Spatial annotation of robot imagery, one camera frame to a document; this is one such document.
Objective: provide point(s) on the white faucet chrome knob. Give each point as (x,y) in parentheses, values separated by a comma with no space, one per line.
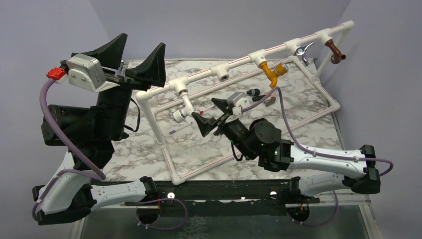
(180,115)

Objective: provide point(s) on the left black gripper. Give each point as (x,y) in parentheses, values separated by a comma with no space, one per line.
(152,71)

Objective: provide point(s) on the black mounting rail base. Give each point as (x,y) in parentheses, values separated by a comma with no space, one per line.
(217,198)

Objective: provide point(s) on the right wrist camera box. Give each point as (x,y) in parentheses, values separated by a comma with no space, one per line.
(236,102)

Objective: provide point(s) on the black orange marker pen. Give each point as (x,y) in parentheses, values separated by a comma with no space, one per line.
(257,98)

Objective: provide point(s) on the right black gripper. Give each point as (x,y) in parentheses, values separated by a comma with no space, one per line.
(207,125)

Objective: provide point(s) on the small black grey cap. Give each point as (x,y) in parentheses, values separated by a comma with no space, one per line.
(253,92)

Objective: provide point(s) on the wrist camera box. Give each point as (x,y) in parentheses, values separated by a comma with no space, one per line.
(236,102)
(86,72)

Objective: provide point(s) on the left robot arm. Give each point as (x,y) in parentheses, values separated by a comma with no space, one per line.
(89,133)

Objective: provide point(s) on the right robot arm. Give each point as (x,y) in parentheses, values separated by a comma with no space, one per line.
(352,169)

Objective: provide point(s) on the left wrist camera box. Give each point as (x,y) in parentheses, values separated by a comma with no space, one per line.
(86,72)

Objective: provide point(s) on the yellow plastic faucet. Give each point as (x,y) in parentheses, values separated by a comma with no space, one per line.
(272,75)

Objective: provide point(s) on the brown plastic faucet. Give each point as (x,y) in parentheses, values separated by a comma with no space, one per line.
(337,56)

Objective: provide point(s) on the white PVC pipe frame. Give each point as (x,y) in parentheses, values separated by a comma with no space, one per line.
(158,99)

